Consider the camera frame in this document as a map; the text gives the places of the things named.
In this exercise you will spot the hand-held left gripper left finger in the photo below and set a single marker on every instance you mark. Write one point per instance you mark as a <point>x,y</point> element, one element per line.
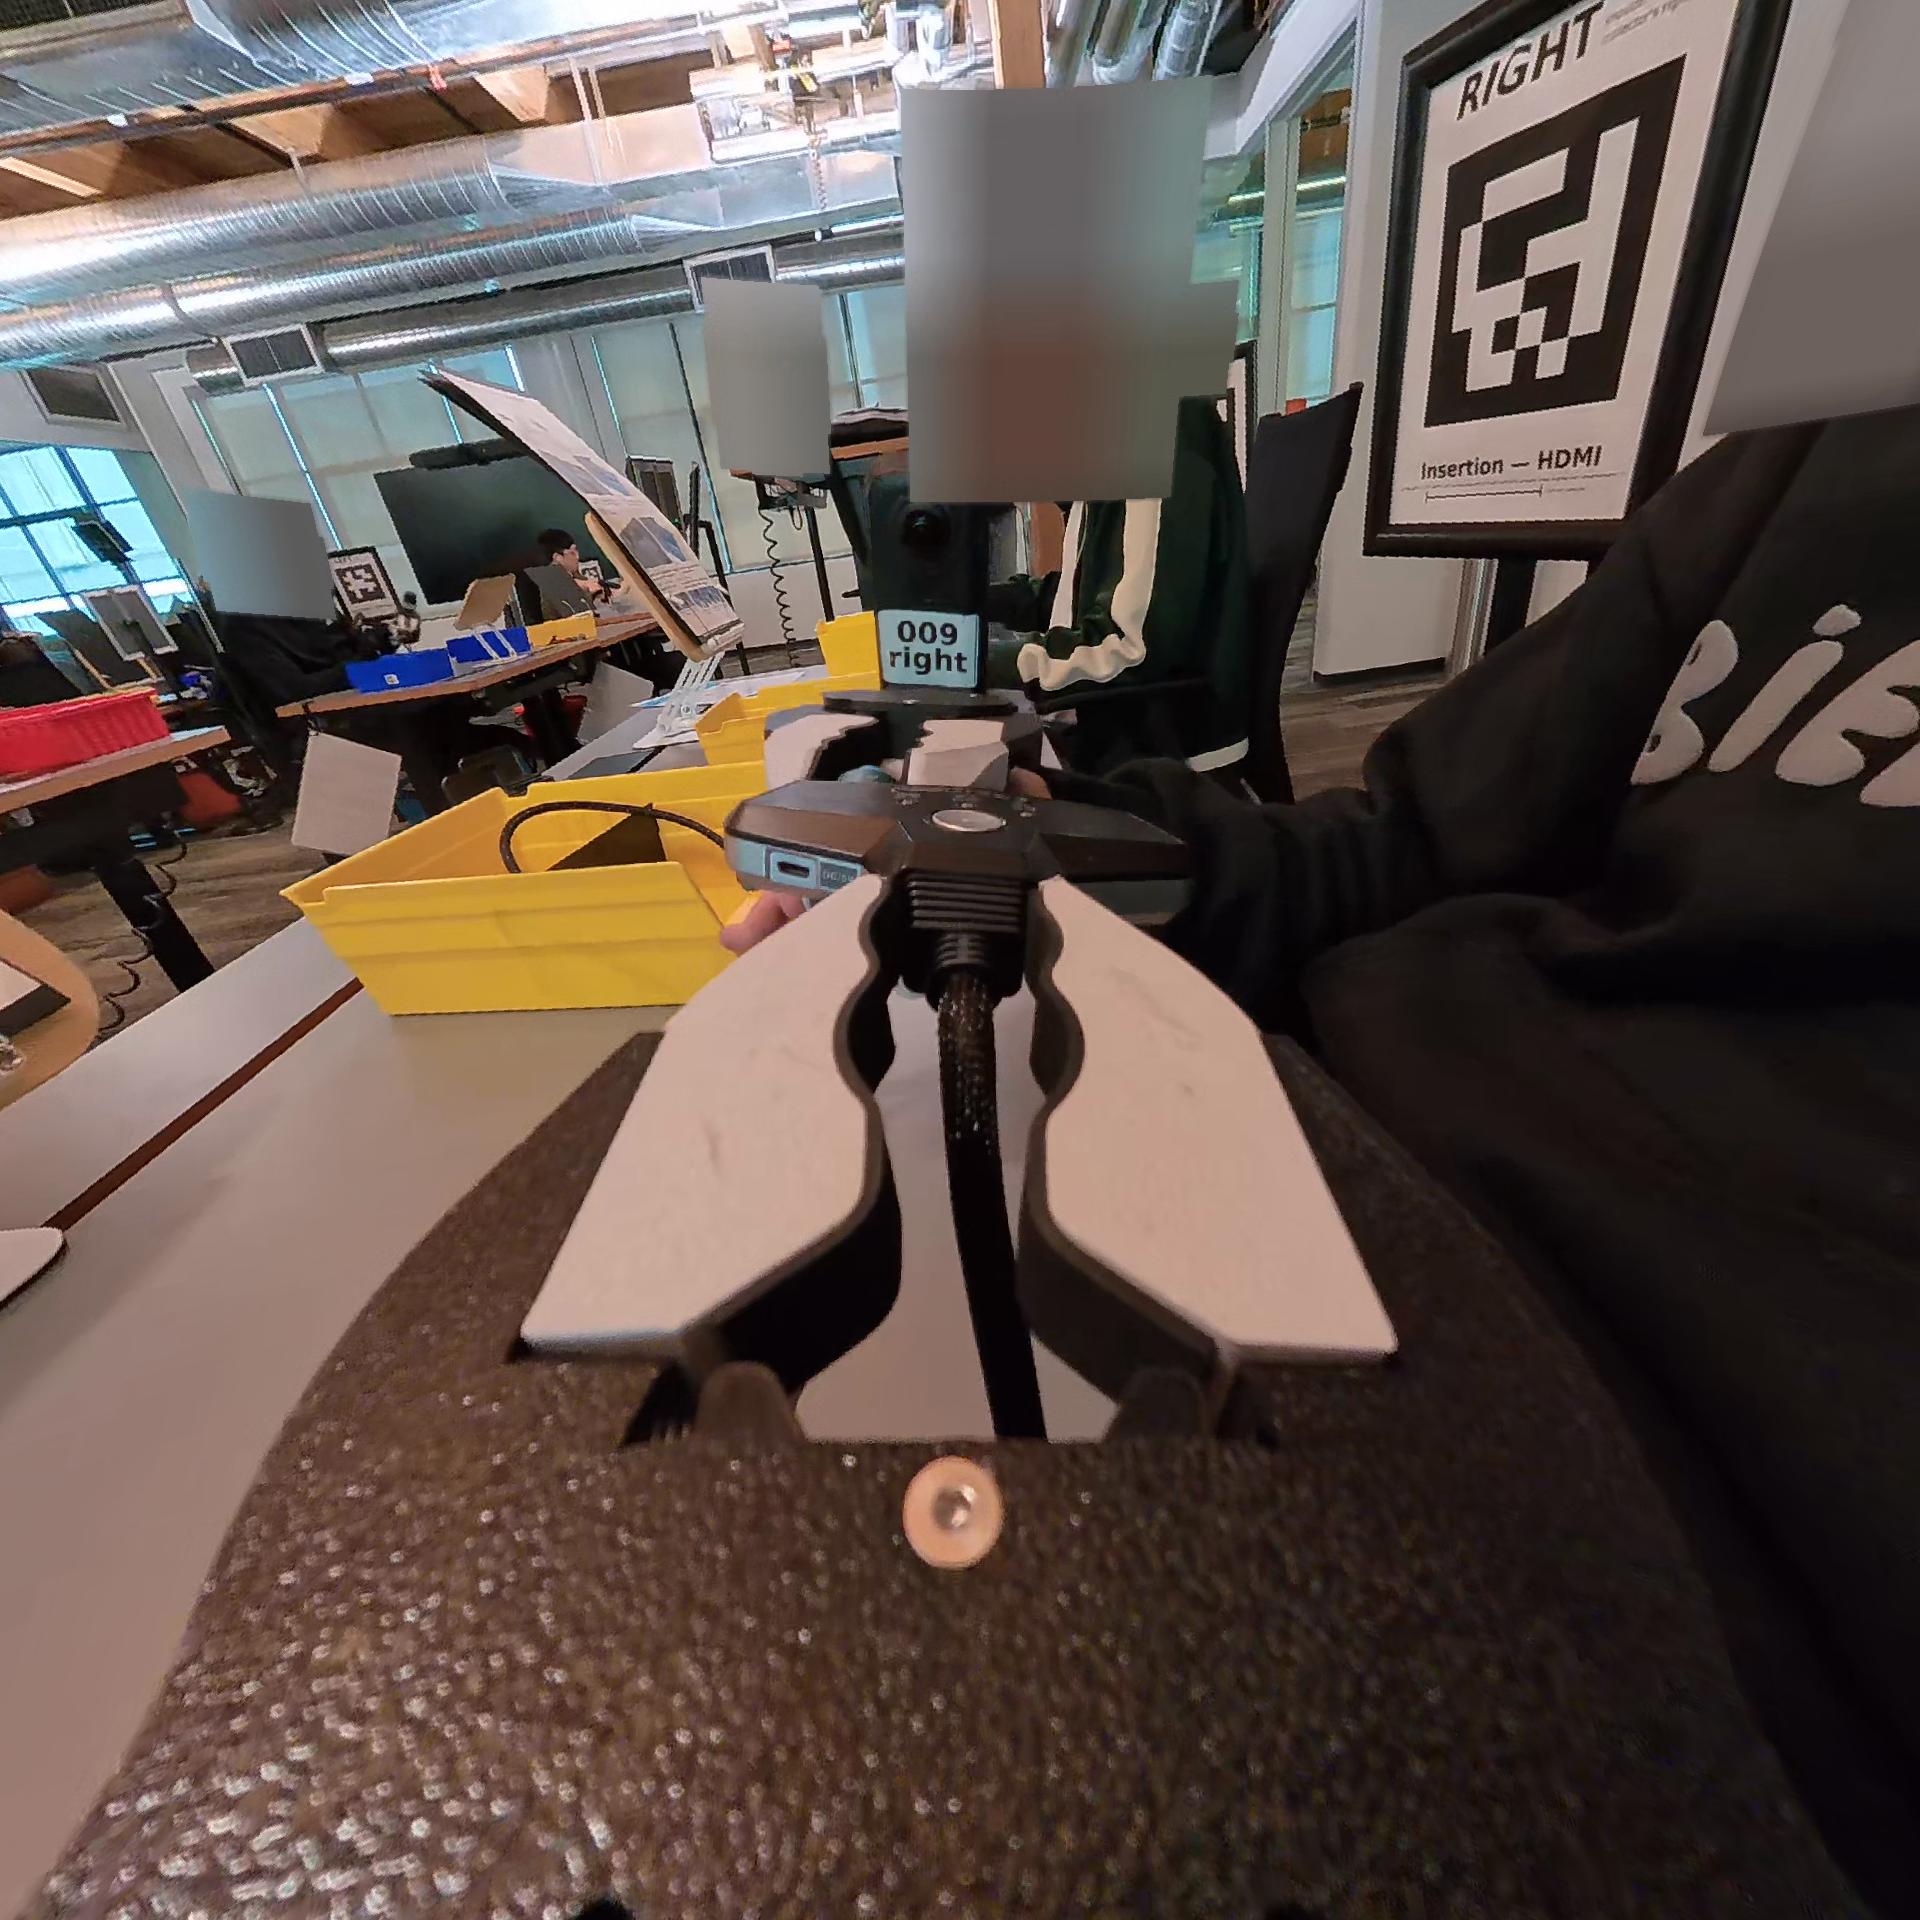
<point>706,1139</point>

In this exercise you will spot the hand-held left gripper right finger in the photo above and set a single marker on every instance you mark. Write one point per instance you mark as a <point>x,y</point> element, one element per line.
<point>1199,1170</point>

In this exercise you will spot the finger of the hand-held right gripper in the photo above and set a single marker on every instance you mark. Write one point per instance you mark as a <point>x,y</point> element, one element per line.
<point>826,745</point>
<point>954,761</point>

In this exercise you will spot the black adapter box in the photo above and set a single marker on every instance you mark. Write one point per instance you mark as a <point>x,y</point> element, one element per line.
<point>842,825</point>

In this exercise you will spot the yellow plastic bin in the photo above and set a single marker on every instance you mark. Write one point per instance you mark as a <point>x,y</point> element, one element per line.
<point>847,640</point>
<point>496,929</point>
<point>749,727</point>

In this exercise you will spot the person's right forearm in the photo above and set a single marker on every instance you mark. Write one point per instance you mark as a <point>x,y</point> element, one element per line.
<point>1246,884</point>

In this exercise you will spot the grey desk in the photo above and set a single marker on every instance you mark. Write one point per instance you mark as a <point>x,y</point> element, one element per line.
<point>226,1199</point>

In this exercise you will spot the wooden side desk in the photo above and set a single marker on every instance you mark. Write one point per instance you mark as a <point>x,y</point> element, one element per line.
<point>104,810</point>

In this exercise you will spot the person's right hand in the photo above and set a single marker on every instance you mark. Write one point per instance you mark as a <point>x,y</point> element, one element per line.
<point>759,924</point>

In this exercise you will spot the green white jacket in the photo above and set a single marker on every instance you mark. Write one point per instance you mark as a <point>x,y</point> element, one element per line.
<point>1125,600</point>

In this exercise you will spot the black bin divider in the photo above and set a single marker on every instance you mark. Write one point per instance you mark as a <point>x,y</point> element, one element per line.
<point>617,847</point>

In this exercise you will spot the small yellow bin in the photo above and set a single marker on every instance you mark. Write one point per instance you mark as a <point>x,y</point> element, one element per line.
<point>558,630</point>

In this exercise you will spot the wooden document stand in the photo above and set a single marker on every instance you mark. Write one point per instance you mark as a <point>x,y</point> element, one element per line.
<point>601,494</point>

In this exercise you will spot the blue plastic bin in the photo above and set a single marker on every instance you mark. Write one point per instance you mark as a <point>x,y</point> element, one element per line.
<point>397,670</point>

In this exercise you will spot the person's black hoodie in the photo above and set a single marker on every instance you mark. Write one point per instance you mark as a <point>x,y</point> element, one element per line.
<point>1619,1050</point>

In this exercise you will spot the white hanging paper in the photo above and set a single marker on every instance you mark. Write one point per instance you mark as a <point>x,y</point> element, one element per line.
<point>345,795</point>

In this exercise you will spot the framed black white tag sign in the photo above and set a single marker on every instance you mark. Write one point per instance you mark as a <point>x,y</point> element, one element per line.
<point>1560,270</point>

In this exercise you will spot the red plastic bin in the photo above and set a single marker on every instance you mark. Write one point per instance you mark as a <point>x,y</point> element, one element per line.
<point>76,734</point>

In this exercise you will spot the silver air duct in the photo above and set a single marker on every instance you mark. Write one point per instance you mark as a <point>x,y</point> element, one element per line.
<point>376,211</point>

